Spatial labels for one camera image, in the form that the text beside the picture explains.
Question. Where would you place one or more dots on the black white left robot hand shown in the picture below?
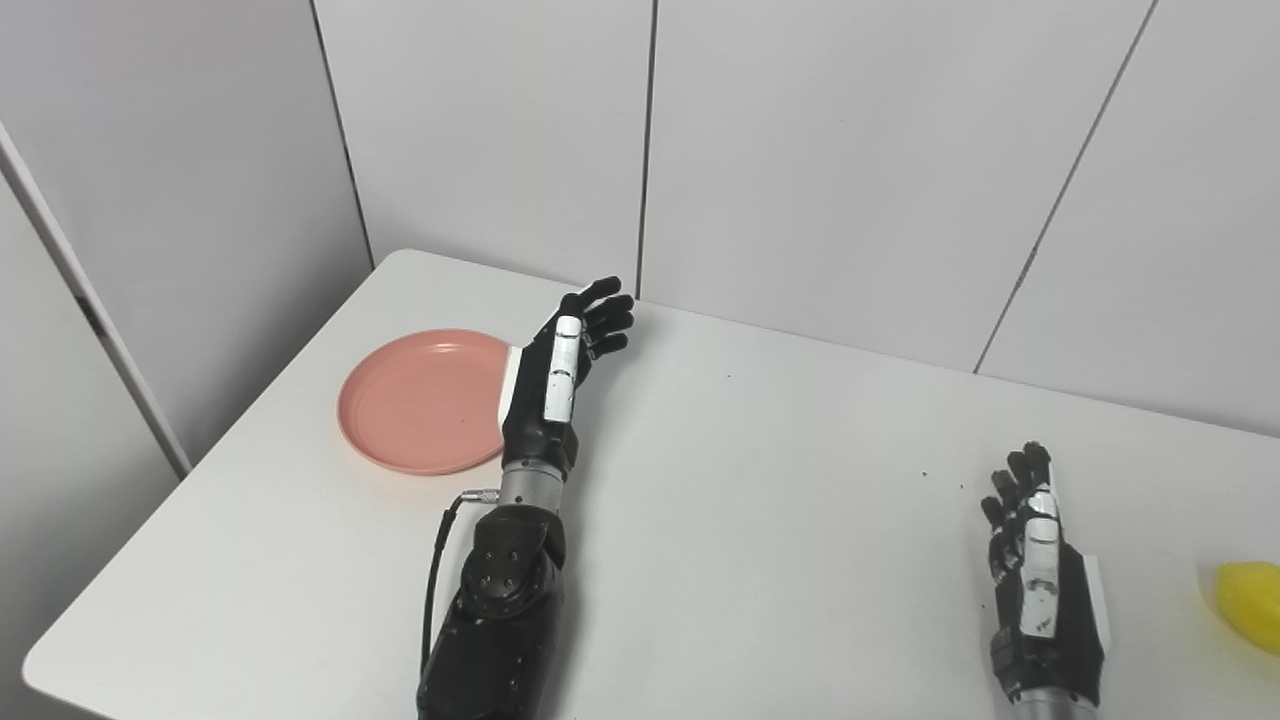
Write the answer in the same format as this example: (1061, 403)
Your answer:
(528, 420)

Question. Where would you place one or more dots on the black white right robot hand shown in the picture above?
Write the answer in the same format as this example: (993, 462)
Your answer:
(1070, 620)

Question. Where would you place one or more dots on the pink round plate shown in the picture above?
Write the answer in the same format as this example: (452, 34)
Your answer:
(420, 405)

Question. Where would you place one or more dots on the yellow lemon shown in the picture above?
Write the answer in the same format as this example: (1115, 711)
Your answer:
(1252, 605)

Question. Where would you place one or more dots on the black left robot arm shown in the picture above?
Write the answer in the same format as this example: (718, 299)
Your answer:
(500, 620)

